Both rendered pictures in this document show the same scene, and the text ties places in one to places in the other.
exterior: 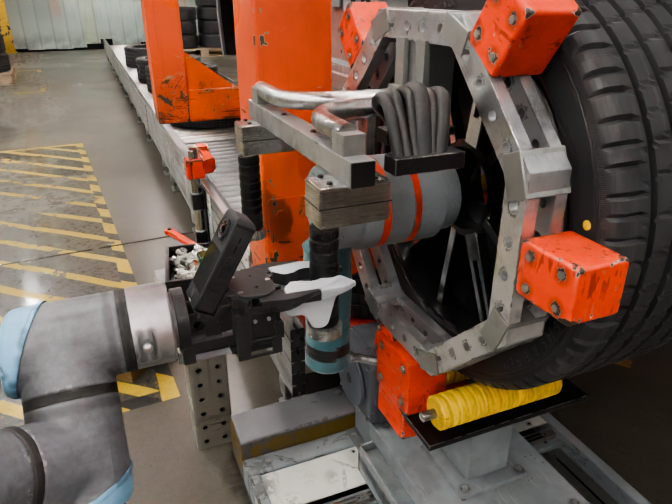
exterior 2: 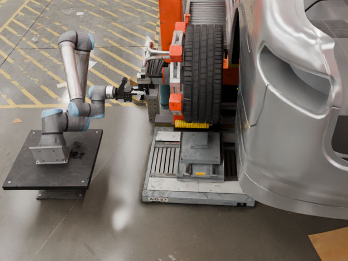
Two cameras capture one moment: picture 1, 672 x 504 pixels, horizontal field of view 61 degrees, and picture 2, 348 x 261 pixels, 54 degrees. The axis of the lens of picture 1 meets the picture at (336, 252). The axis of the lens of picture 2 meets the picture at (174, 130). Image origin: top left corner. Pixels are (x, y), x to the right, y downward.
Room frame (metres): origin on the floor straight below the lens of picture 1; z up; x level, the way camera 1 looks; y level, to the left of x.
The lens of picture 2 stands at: (-0.91, -1.06, 2.10)
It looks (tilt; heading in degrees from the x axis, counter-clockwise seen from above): 41 degrees down; 29
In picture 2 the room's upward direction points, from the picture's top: 2 degrees counter-clockwise
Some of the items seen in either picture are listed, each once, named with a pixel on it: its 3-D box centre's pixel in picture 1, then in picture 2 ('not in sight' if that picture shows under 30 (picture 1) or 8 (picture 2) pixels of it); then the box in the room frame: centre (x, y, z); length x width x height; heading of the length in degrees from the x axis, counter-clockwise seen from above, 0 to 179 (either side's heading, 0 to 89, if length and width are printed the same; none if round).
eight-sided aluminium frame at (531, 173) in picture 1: (421, 194); (178, 74); (0.87, -0.14, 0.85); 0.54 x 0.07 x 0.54; 23
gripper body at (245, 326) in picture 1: (228, 315); (123, 93); (0.58, 0.13, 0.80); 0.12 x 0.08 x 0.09; 113
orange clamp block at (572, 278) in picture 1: (568, 276); (175, 102); (0.58, -0.26, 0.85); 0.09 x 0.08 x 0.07; 23
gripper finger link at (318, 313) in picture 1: (320, 305); (138, 96); (0.59, 0.02, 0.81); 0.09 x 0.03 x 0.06; 104
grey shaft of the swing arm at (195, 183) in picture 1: (198, 206); not in sight; (2.33, 0.59, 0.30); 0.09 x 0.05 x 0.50; 23
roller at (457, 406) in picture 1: (495, 394); (191, 124); (0.80, -0.28, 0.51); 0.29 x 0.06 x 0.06; 113
